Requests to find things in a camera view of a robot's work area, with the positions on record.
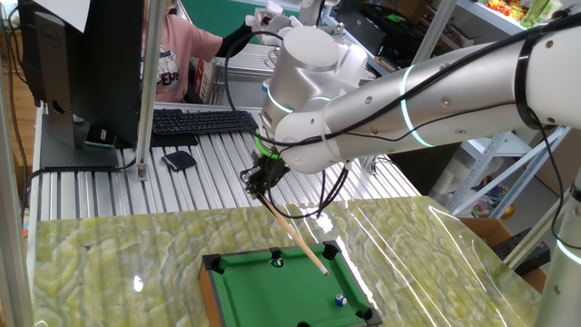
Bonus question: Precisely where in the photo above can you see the open cardboard box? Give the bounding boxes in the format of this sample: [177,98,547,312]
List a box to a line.
[458,216,548,294]

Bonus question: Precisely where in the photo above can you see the brown cardboard carton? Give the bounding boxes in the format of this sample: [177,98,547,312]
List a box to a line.
[528,129,581,196]

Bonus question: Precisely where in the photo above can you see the green wrist flange ring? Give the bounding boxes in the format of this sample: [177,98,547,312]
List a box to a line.
[253,135,281,161]

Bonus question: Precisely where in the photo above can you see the black keyboard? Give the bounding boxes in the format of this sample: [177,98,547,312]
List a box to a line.
[151,107,260,137]

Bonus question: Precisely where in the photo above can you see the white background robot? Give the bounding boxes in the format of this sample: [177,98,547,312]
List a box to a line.
[297,0,341,26]

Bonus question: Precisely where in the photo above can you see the black computer monitor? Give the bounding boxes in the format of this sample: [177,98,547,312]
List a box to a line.
[17,0,146,172]

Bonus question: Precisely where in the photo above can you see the white handheld device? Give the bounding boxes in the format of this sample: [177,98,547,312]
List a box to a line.
[244,0,303,46]

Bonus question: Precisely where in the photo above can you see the black device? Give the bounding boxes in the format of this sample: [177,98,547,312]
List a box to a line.
[492,226,551,277]

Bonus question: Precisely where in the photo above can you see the dark panel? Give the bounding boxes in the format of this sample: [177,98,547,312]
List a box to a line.
[382,141,463,196]

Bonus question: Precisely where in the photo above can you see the wooden pool cue black handle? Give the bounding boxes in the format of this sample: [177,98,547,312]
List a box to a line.
[257,193,330,277]

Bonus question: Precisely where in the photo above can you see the black hanging gripper cables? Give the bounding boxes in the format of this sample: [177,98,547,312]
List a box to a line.
[265,158,350,220]

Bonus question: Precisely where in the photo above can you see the black monitor cable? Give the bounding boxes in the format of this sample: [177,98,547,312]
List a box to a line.
[20,156,137,219]

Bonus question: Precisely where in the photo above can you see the white metal shelving rack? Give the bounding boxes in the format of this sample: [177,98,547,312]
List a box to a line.
[447,0,581,219]

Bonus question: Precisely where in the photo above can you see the mini pool table green felt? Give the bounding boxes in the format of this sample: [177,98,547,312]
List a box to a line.
[198,239,383,327]

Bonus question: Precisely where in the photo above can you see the white paper sheet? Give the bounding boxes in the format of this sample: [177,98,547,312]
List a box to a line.
[31,0,92,34]

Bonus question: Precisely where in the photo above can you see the green marble pattern mat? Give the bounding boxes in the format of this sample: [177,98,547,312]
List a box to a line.
[29,194,544,327]

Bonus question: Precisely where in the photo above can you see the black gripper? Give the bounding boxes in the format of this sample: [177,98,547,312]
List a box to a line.
[239,154,291,199]

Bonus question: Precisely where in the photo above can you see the black sleeved forearm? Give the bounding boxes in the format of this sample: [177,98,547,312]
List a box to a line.
[215,22,255,59]

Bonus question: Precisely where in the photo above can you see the colourful toys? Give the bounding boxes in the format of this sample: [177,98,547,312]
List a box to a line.
[469,181,517,220]

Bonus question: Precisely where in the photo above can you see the colourful packages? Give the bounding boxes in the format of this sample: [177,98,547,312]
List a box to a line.
[487,0,564,29]

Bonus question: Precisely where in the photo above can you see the black computer mouse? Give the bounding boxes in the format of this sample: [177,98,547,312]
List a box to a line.
[161,149,199,173]

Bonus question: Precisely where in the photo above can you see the black phone green case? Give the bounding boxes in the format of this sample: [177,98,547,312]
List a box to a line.
[84,123,118,150]

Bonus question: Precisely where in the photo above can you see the green board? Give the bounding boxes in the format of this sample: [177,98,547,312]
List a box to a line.
[181,0,300,40]

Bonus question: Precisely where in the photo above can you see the person in pink shirt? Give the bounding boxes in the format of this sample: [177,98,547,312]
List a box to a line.
[143,0,255,104]

